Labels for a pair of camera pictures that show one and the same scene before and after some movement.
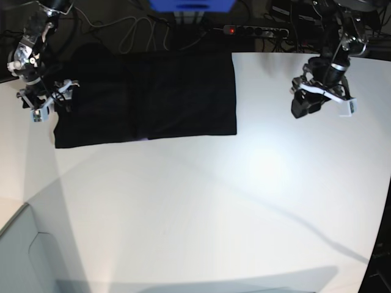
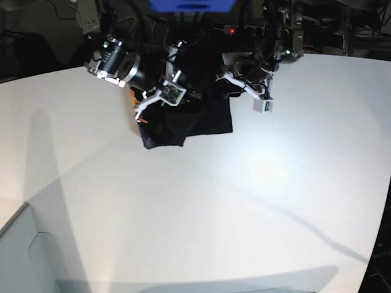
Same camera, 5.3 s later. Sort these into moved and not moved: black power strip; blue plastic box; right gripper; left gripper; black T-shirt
Moved: right gripper; left gripper; black T-shirt
Not moved: blue plastic box; black power strip
